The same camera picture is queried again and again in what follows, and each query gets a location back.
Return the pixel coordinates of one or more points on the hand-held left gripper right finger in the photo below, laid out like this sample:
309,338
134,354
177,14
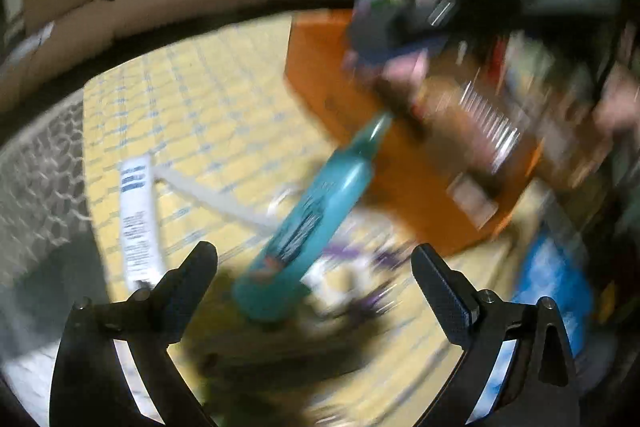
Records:
442,292

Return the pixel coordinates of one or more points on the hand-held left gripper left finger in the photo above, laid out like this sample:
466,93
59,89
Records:
187,287

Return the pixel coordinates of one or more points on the orange storage box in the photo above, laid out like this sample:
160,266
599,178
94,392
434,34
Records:
425,187

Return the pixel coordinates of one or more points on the teal plastic bottle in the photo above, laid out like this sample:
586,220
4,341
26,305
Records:
305,222

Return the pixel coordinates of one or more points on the white labelled tube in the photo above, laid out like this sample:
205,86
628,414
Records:
137,217

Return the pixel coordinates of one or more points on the white plastic stick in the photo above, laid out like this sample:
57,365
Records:
210,199

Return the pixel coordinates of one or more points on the blue printed carton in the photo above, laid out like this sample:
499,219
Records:
552,287

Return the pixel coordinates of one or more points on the grey patterned mat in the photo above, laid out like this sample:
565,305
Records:
40,187

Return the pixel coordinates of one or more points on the yellow checked tablecloth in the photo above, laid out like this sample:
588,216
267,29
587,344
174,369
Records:
200,107

